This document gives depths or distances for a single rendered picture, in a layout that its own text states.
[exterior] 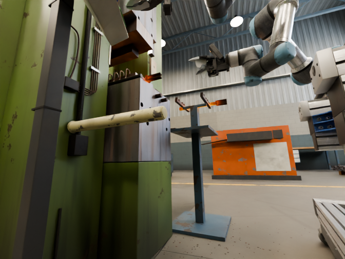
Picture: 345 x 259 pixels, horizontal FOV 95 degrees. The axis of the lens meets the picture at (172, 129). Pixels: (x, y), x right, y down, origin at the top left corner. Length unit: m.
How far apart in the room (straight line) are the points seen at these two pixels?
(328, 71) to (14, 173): 1.18
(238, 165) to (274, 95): 5.54
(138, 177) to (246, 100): 8.39
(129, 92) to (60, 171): 0.49
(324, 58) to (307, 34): 10.39
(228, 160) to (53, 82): 4.10
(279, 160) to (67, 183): 4.21
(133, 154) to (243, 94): 8.47
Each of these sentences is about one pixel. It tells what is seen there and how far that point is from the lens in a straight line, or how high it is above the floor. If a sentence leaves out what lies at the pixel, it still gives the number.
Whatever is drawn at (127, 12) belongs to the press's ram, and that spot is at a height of 1.37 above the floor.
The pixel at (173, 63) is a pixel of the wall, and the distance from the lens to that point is 10.60.
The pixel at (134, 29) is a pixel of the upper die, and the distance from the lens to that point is 1.19.
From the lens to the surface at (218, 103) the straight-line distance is 1.48.
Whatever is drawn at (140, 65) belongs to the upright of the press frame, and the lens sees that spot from 1.51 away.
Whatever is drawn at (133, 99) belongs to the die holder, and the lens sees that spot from 0.88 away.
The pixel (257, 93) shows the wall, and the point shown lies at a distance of 9.14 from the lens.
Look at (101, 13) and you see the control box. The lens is 0.66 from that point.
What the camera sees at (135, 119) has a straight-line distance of 0.54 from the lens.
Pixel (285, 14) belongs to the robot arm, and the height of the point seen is 1.09.
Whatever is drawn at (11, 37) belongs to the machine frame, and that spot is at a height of 1.16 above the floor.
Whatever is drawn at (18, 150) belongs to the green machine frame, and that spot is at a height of 0.53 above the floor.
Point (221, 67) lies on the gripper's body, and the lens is 0.92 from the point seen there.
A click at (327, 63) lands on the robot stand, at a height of 0.73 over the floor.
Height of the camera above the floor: 0.47
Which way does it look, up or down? 11 degrees up
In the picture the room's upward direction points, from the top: 1 degrees counter-clockwise
